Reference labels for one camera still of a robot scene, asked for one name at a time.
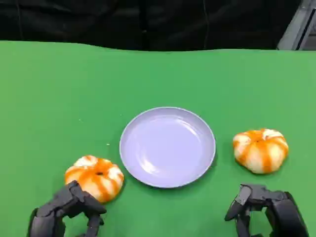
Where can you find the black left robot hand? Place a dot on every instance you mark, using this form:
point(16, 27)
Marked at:
point(49, 217)

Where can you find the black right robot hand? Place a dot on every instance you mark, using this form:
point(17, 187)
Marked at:
point(284, 214)

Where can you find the orange white toy bread roll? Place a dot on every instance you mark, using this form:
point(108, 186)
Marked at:
point(98, 176)
point(261, 151)

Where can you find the lilac plate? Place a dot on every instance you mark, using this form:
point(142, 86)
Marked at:
point(168, 148)

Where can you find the green table cloth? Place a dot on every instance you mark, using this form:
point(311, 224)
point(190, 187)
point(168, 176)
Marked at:
point(158, 81)

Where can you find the black backdrop curtain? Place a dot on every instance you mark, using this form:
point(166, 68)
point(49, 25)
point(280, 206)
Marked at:
point(148, 22)

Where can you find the grey metal frame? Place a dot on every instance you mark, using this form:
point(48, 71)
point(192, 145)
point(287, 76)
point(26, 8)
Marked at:
point(300, 29)

